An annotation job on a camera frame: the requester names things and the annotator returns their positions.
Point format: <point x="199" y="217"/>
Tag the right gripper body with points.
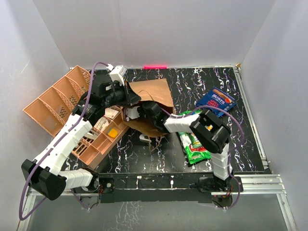
<point x="142" y="112"/>

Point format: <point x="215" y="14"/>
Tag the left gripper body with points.
<point x="118" y="96"/>

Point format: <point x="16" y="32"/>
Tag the brown paper bag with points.
<point x="157" y="96"/>

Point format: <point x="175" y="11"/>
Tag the green yellow chips bag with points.
<point x="185" y="140"/>

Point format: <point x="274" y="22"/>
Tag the dark blue snack bag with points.
<point x="217" y="98"/>

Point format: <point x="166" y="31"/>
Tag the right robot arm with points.
<point x="209" y="130"/>

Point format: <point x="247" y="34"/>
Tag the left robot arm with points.
<point x="44" y="173"/>

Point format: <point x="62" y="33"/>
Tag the red green snack bag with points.
<point x="196" y="155"/>

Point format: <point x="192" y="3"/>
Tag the card packs in organizer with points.
<point x="103" y="122"/>

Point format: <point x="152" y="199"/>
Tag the yellow sticky note pad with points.
<point x="112" y="133"/>

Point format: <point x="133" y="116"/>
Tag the orange desk organizer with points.
<point x="53" y="107"/>

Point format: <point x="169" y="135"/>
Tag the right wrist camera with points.
<point x="131" y="113"/>

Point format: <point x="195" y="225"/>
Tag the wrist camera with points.
<point x="117" y="73"/>
<point x="131" y="113"/>

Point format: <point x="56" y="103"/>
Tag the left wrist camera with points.
<point x="117" y="73"/>

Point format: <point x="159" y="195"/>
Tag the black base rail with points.
<point x="162" y="187"/>

